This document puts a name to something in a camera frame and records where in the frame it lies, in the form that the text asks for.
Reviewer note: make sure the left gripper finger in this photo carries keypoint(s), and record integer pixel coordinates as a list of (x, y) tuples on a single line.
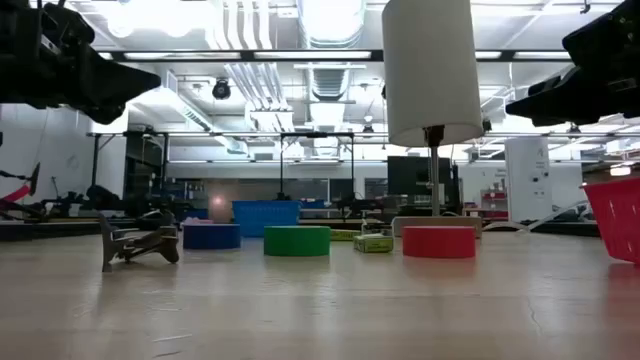
[(115, 90)]

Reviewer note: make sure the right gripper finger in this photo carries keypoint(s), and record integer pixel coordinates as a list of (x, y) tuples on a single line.
[(575, 107), (560, 84)]

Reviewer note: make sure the purple staple remover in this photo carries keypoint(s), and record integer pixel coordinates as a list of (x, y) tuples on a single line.
[(197, 220)]

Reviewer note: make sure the wooden model piece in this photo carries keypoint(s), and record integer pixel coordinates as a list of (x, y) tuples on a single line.
[(150, 244)]

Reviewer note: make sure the blue tape roll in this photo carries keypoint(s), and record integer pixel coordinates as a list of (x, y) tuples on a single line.
[(211, 237)]

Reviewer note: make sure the red tape roll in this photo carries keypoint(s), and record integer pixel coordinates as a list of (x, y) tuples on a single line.
[(439, 242)]

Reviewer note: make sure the small stapler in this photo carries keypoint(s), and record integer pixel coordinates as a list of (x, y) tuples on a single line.
[(377, 228)]

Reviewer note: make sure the green tape roll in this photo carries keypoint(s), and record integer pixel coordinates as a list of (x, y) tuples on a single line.
[(297, 241)]

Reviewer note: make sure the green staple box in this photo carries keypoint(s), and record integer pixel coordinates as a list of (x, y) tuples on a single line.
[(373, 244), (345, 235)]

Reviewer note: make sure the black background robot arm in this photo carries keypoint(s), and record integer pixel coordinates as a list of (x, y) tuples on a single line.
[(34, 180)]

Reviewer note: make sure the black ceiling spotlight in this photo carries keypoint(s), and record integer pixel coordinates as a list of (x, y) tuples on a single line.
[(221, 90)]

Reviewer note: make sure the person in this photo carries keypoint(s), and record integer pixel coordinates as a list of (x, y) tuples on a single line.
[(102, 196)]

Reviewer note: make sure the red shelf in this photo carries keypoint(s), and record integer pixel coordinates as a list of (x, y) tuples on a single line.
[(495, 196)]

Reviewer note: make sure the red plastic basket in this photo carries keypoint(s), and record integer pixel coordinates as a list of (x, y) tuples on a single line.
[(620, 220)]

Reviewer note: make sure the white shade table lamp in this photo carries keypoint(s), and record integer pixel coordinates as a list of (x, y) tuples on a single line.
[(430, 75)]

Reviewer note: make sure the black overhead beam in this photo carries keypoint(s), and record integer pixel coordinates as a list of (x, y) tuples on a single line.
[(247, 55)]

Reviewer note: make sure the blue plastic basket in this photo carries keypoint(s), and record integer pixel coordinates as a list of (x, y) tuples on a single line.
[(265, 215)]

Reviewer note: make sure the black aluminium table frame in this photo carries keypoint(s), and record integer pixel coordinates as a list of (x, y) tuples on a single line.
[(50, 231)]

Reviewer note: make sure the black background rig frame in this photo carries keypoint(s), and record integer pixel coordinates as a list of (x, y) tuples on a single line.
[(281, 170)]

